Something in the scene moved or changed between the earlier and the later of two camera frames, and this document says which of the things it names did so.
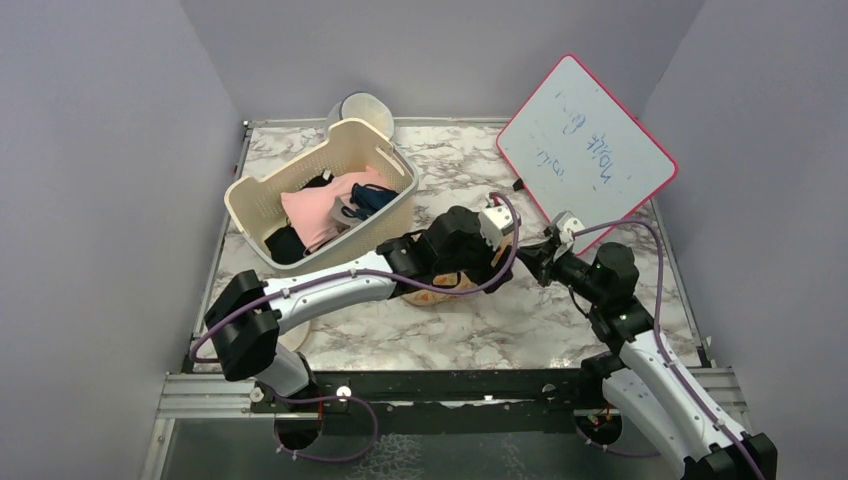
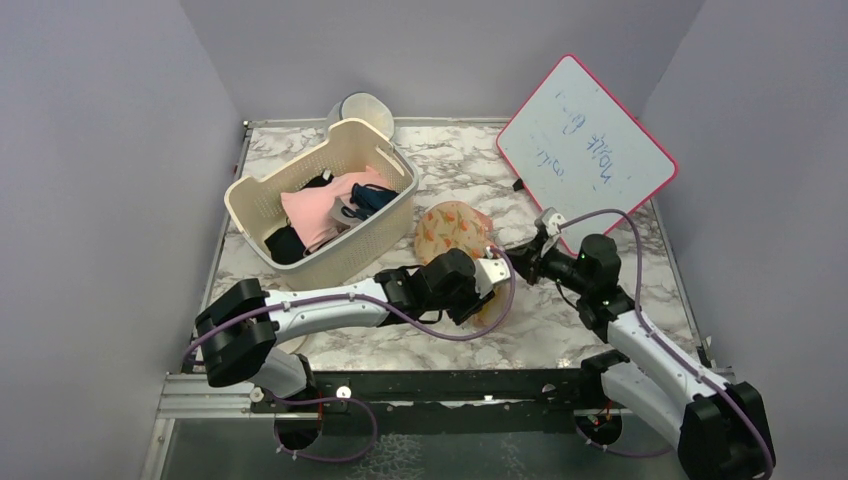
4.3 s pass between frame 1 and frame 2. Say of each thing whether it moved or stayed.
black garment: stayed
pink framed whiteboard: stayed
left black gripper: moved
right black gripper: stayed
